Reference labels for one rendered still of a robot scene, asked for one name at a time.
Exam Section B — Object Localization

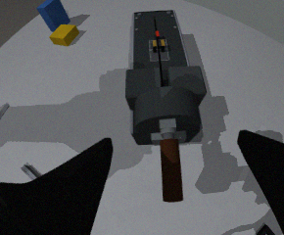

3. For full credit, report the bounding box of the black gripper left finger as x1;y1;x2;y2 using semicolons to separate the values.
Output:
0;137;114;235

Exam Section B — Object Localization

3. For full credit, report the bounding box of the blue block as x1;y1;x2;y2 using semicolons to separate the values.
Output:
36;0;71;32

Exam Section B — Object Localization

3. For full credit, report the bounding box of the yellow cube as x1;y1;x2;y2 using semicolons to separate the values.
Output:
49;24;79;47

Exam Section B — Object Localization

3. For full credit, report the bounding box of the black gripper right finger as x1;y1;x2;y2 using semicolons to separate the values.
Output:
237;129;284;235

